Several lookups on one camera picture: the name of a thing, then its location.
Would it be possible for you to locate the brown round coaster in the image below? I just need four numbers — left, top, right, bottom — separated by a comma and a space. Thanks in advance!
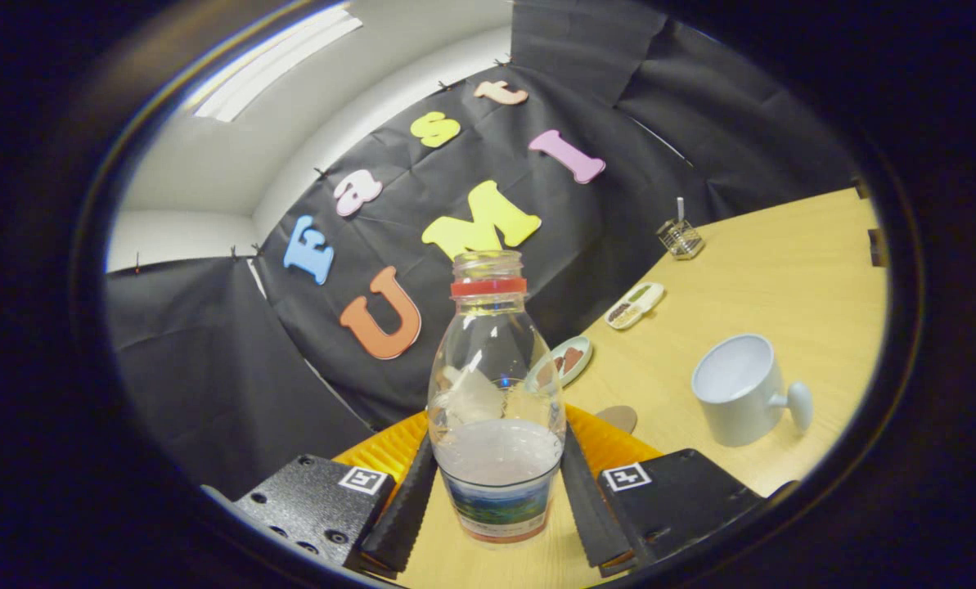
594, 405, 638, 435

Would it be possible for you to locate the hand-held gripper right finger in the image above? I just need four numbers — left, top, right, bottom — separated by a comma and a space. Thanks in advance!
560, 404, 795, 578

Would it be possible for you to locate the white cup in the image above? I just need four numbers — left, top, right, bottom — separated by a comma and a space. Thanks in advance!
690, 333, 814, 448

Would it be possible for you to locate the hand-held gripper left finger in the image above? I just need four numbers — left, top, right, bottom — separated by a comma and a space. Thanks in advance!
232, 411, 439, 580

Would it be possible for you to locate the pale green plate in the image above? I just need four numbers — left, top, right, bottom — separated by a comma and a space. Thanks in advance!
528, 335, 594, 392

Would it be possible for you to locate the wooden table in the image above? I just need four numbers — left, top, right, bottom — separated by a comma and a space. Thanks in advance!
398, 187, 889, 589

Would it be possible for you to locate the clear juice bottle red ring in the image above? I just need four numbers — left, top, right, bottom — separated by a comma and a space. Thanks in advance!
427, 250, 568, 547

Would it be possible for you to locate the long ceiling light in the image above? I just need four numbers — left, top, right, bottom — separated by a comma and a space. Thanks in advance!
193, 4, 364, 124

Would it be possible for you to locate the wire mesh holder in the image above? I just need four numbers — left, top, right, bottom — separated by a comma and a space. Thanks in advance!
656, 218, 705, 261

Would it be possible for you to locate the white divided dish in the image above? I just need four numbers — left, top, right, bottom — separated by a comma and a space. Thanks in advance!
605, 282, 666, 330

